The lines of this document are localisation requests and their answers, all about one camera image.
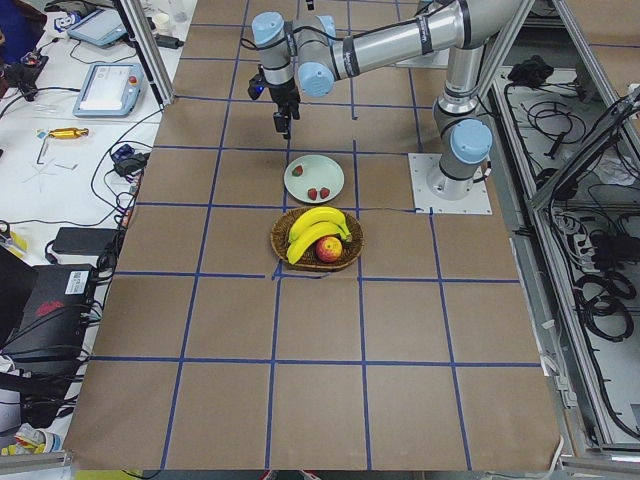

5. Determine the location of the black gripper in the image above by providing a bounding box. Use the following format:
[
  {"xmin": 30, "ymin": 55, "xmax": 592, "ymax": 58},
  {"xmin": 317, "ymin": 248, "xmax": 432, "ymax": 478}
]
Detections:
[{"xmin": 269, "ymin": 82, "xmax": 301, "ymax": 139}]

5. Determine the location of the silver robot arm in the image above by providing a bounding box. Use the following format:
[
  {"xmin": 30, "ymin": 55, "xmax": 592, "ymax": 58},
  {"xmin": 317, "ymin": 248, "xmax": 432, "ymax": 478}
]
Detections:
[{"xmin": 241, "ymin": 0, "xmax": 532, "ymax": 201}]

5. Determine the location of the light green plate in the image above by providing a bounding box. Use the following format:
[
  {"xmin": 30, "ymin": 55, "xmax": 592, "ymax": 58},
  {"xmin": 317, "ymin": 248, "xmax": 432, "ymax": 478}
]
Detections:
[{"xmin": 283, "ymin": 154, "xmax": 344, "ymax": 204}]

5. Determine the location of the yellow banana bunch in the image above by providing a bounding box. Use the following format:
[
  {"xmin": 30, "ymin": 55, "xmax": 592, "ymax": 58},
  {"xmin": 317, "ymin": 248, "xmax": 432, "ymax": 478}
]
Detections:
[{"xmin": 286, "ymin": 206, "xmax": 351, "ymax": 264}]

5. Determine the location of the red yellow apple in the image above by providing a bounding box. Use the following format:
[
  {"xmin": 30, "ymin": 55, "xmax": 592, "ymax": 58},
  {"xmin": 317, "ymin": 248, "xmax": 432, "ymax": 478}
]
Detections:
[{"xmin": 315, "ymin": 236, "xmax": 343, "ymax": 263}]

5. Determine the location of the woven wicker basket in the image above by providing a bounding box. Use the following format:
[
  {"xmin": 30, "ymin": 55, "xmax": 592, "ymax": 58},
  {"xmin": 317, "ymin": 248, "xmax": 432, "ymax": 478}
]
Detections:
[{"xmin": 270, "ymin": 207, "xmax": 364, "ymax": 272}]

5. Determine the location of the blue teach pendant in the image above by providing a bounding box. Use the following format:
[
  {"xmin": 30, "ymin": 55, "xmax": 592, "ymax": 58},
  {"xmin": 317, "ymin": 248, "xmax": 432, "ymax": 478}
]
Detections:
[{"xmin": 67, "ymin": 9, "xmax": 127, "ymax": 48}]

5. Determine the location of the black power adapter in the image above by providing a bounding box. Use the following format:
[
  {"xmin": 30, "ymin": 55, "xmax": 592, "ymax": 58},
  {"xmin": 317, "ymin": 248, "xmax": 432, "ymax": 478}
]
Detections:
[{"xmin": 52, "ymin": 227, "xmax": 116, "ymax": 256}]

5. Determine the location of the black laptop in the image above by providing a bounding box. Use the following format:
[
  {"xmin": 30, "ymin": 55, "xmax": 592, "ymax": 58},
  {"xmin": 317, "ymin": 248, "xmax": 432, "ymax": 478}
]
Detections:
[{"xmin": 1, "ymin": 249, "xmax": 98, "ymax": 403}]

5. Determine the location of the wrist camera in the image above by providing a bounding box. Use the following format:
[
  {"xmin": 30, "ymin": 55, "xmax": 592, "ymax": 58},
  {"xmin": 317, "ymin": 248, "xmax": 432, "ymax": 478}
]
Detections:
[{"xmin": 247, "ymin": 73, "xmax": 265, "ymax": 101}]

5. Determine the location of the aluminium frame post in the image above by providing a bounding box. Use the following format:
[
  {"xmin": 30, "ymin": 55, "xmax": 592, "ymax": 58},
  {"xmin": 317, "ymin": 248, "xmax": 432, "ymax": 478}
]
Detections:
[{"xmin": 113, "ymin": 0, "xmax": 175, "ymax": 107}]

